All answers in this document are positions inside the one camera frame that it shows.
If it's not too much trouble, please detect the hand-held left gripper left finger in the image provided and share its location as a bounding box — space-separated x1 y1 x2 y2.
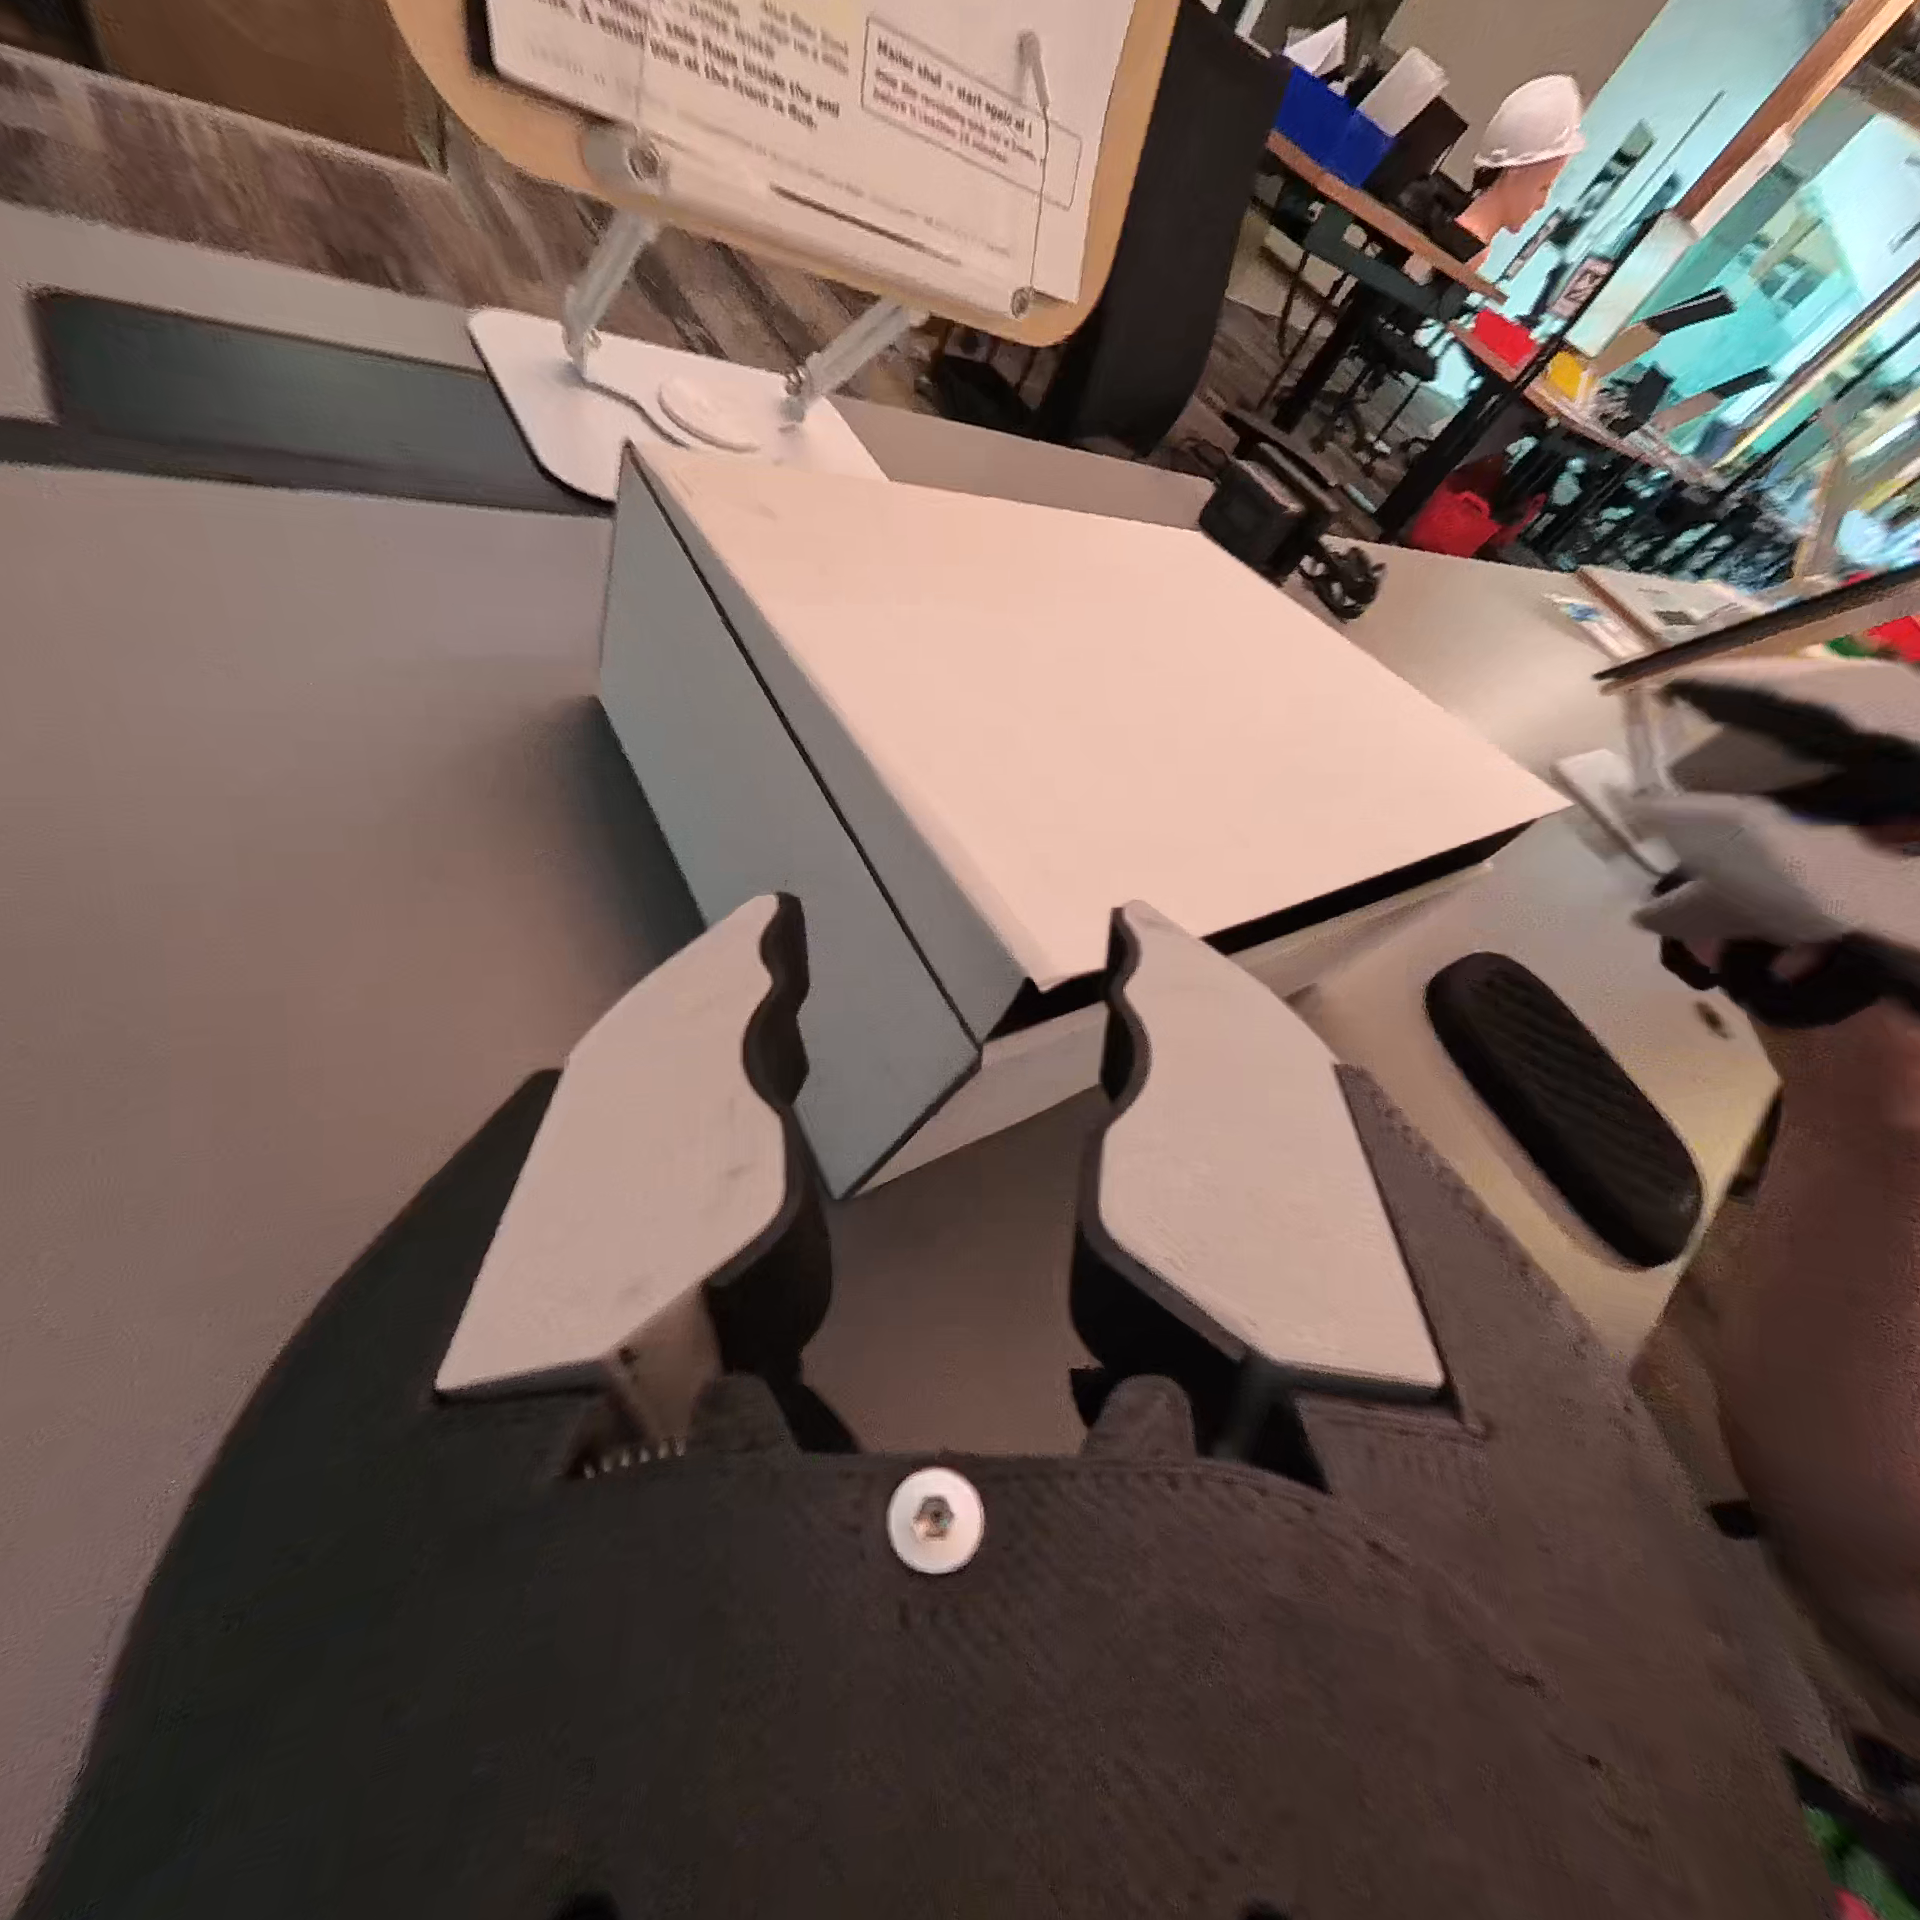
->
434 893 833 1443

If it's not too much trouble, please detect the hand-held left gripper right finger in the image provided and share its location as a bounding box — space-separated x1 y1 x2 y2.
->
1068 900 1448 1449

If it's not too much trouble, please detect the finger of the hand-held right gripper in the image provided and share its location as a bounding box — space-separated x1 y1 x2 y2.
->
1623 787 1920 951
1648 656 1920 825

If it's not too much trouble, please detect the white cardboard box with lid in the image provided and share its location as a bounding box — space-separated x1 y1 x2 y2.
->
596 449 1574 1202

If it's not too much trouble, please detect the person's right forearm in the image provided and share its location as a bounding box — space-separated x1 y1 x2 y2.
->
1632 1008 1920 1779

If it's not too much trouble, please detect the brown cardboard box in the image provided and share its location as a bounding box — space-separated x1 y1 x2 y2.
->
77 0 425 159

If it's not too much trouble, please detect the thin wooden board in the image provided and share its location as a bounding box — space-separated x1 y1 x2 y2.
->
1591 567 1920 695

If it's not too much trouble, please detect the black oval textured pad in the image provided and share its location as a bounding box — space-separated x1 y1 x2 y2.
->
1421 951 1706 1271

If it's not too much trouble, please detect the red bag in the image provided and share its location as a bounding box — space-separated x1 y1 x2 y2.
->
1407 459 1550 561

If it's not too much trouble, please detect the mannequin head with hard hat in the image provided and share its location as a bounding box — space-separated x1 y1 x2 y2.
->
1450 71 1588 274

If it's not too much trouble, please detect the long work table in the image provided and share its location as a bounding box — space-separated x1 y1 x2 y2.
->
1263 127 1519 436

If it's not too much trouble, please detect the blue storage bin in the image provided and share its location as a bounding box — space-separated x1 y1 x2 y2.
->
1270 64 1400 186

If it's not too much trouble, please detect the white metal stand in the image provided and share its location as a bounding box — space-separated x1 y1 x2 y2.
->
463 209 935 506

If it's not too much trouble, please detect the black partition panel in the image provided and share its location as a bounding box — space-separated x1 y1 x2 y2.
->
1047 0 1298 457

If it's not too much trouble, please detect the wooden document holder board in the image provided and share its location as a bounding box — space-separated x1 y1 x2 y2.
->
384 0 1186 351

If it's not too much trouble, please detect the printed paper sheet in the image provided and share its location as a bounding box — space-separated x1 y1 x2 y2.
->
482 0 1144 305

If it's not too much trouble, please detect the small black camera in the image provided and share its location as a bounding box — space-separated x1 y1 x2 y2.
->
1198 455 1377 620

